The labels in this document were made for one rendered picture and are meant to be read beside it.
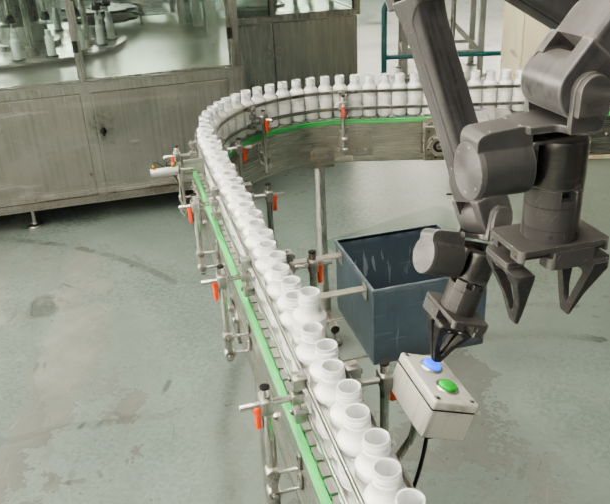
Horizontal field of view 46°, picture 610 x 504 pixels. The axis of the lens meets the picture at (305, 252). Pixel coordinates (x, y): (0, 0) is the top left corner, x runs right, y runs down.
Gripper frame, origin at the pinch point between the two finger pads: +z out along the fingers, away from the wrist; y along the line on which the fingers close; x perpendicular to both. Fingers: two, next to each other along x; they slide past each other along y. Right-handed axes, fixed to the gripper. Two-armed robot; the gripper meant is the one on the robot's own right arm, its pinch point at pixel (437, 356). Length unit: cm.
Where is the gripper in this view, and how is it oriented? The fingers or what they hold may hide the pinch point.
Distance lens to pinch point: 121.1
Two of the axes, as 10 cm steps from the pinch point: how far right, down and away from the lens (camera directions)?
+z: -2.8, 9.0, 3.4
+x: 9.2, 1.6, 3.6
